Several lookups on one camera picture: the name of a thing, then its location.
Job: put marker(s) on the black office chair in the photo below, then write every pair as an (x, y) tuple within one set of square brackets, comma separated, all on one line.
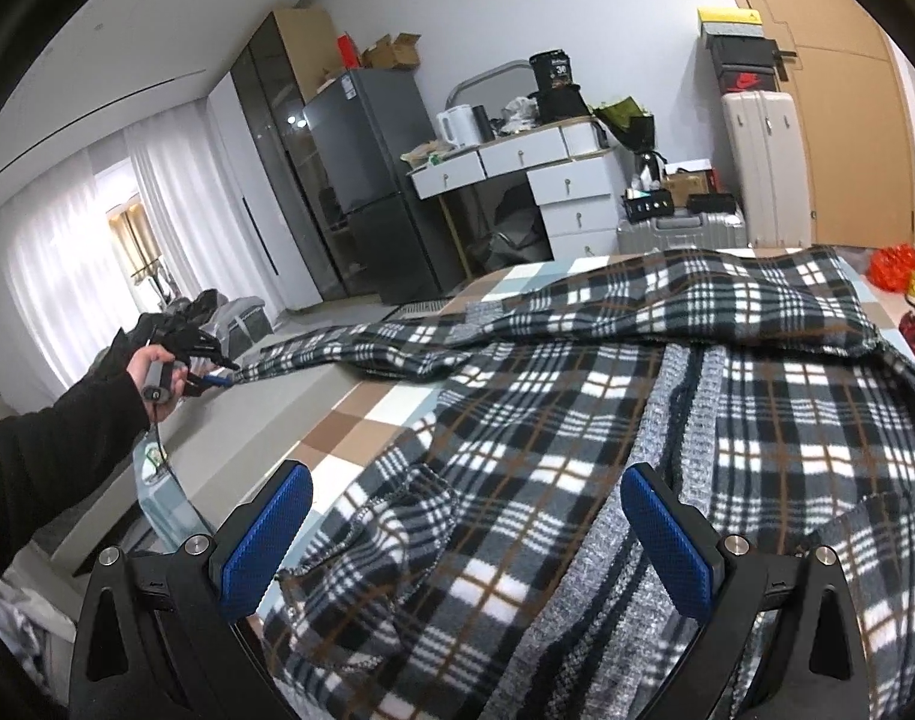
[(510, 232)]

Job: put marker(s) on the person's left hand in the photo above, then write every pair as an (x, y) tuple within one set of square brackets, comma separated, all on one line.
[(136, 382)]

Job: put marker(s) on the white sheer curtain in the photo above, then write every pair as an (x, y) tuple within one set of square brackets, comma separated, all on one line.
[(60, 255)]

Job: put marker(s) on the small brown box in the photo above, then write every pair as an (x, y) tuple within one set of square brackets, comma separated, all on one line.
[(686, 187)]

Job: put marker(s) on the black power strip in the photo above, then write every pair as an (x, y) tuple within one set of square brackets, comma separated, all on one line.
[(647, 206)]

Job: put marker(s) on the black shoe box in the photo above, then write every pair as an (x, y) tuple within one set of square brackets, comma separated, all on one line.
[(738, 64)]

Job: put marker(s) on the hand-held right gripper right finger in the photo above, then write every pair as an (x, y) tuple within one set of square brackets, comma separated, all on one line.
[(667, 540)]

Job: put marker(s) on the grey refrigerator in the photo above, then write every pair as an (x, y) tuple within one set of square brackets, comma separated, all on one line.
[(367, 165)]

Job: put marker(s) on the silver suitcase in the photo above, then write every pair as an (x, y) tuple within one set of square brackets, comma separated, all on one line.
[(675, 234)]

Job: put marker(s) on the black canister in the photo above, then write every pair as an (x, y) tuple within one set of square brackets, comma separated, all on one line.
[(551, 71)]

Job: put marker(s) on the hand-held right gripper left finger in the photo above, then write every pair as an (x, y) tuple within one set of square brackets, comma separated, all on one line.
[(266, 540)]

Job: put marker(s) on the white desk with drawers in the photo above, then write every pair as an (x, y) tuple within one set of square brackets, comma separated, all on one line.
[(570, 187)]

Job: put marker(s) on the person's left forearm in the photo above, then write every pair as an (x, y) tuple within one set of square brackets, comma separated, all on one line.
[(37, 465)]

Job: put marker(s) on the black flat box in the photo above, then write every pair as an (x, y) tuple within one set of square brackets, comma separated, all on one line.
[(711, 203)]

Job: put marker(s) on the plaid fleece jacket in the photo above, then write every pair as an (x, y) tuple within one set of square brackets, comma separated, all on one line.
[(547, 420)]

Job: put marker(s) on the dark glass cabinet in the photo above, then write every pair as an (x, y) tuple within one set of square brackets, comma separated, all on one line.
[(277, 127)]

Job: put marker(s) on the open cardboard box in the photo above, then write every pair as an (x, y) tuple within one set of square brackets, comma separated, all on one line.
[(390, 54)]

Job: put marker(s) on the white plastic bag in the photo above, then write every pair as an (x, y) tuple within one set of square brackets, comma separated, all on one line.
[(519, 114)]

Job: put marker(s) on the yellow grey box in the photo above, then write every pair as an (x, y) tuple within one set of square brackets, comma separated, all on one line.
[(727, 24)]

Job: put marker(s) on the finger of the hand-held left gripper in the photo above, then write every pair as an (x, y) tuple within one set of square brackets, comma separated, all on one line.
[(216, 382), (211, 352)]

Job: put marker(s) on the orange plush toy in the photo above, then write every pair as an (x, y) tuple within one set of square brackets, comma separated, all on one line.
[(894, 268)]

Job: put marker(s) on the clear plastic water bottle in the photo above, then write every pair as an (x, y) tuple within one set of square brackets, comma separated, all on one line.
[(165, 510)]

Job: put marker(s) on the red box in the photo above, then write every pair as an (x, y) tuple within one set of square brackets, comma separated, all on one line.
[(348, 52)]

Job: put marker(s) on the white suitcase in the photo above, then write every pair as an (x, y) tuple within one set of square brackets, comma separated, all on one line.
[(765, 165)]

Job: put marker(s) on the bed with checkered sheet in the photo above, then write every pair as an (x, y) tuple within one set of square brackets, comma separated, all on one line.
[(386, 409)]

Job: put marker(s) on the black bag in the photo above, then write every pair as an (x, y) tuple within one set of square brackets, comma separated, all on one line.
[(564, 105)]

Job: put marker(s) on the grey patterned cloth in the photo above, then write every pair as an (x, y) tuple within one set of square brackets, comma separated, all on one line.
[(15, 637)]

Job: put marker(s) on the wooden door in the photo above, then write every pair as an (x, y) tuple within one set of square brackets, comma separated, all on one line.
[(847, 127)]

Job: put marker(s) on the grey arched metal frame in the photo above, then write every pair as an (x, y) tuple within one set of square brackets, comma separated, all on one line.
[(487, 71)]

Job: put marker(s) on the white electric kettle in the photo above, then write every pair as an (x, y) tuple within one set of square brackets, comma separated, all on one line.
[(457, 127)]

